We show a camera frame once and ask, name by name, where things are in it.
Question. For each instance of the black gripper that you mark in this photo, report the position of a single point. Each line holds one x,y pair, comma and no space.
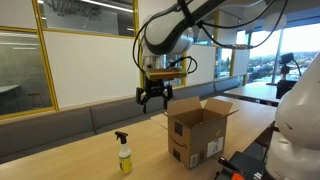
156,87

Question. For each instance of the white spray bottle yellow label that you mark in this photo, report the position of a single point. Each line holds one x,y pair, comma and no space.
125,160

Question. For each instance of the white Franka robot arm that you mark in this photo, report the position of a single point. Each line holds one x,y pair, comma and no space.
166,30

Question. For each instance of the open cardboard box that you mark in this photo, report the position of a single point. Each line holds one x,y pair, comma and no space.
196,140

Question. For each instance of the red black screwdriver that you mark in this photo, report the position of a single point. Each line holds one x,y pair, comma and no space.
226,163

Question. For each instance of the wooden background table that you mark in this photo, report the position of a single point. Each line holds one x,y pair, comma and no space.
256,91

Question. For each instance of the grey upholstered bench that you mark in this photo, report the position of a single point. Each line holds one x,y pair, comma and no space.
50,130

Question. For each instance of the black tool case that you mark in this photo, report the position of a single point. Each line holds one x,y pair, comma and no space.
246,163

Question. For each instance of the orange black tool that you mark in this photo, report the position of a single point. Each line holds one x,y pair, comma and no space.
237,176

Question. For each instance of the white globe pendant lamp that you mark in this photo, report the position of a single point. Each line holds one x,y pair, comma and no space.
275,22

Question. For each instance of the brown wrist camera box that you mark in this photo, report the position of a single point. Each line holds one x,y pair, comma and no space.
165,74

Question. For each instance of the yellow window frame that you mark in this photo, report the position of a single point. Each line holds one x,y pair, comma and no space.
46,66

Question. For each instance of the black camera on tripod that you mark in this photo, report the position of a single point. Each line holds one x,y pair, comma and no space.
286,60

